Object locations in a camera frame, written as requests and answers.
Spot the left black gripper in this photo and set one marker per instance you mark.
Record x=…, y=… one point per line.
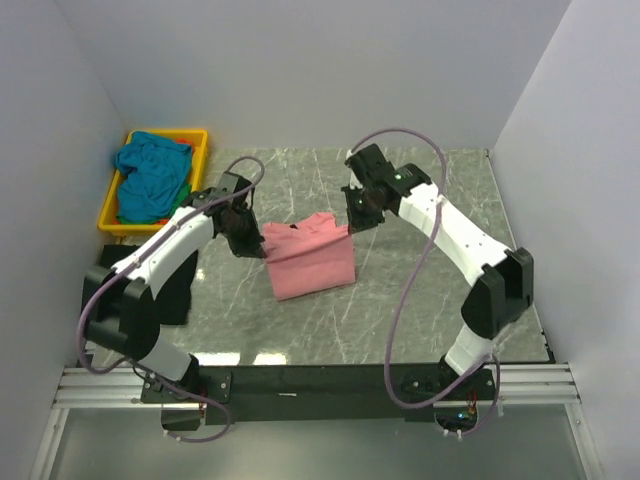
x=251, y=247

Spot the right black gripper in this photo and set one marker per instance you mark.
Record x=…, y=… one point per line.
x=357, y=222

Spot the pink t shirt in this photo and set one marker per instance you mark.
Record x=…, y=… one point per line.
x=309, y=256

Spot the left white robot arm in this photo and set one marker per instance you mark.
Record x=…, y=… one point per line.
x=119, y=305

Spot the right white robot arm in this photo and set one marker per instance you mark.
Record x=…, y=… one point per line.
x=501, y=279

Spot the green t shirt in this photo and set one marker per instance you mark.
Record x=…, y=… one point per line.
x=180, y=197

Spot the orange t shirt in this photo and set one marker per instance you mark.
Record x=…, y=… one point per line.
x=184, y=141

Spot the teal t shirt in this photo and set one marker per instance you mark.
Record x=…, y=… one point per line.
x=154, y=169

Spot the folded black t shirt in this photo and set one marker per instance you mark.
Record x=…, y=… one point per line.
x=173, y=301

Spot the yellow plastic bin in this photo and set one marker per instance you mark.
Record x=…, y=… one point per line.
x=107, y=216

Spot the black base beam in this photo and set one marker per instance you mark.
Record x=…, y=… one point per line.
x=334, y=392

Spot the aluminium rail frame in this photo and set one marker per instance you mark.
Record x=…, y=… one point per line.
x=99, y=429

